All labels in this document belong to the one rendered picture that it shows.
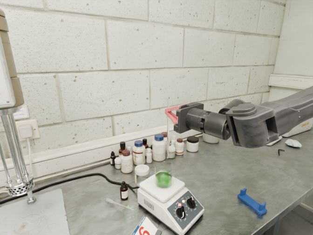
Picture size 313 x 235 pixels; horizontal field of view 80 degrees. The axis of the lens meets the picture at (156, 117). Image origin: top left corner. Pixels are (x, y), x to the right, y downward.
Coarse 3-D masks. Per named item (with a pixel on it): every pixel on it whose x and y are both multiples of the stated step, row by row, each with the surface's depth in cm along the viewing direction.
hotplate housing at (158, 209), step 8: (144, 192) 64; (184, 192) 64; (144, 200) 63; (152, 200) 61; (168, 200) 60; (144, 208) 65; (152, 208) 61; (160, 208) 58; (160, 216) 59; (168, 216) 56; (200, 216) 62; (168, 224) 57; (176, 224) 55; (192, 224) 58; (176, 232) 56; (184, 232) 55
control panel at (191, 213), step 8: (176, 200) 60; (184, 200) 61; (168, 208) 57; (176, 208) 58; (184, 208) 59; (192, 208) 61; (200, 208) 62; (176, 216) 57; (192, 216) 58; (184, 224) 56
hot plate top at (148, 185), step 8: (152, 176) 69; (144, 184) 65; (152, 184) 65; (176, 184) 65; (184, 184) 65; (152, 192) 61; (160, 192) 61; (168, 192) 61; (176, 192) 62; (160, 200) 58
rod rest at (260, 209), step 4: (244, 188) 71; (240, 192) 70; (244, 192) 71; (240, 196) 70; (244, 196) 70; (248, 196) 70; (244, 200) 69; (248, 200) 68; (252, 200) 68; (248, 204) 67; (252, 204) 66; (256, 204) 66; (260, 204) 63; (264, 204) 64; (252, 208) 66; (256, 208) 65; (260, 208) 63; (264, 208) 64; (260, 212) 63; (264, 212) 63
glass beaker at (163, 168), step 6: (156, 162) 64; (162, 162) 66; (168, 162) 65; (156, 168) 60; (162, 168) 66; (168, 168) 66; (156, 174) 62; (162, 174) 60; (168, 174) 61; (156, 180) 62; (162, 180) 61; (168, 180) 62; (156, 186) 63; (162, 186) 62; (168, 186) 62
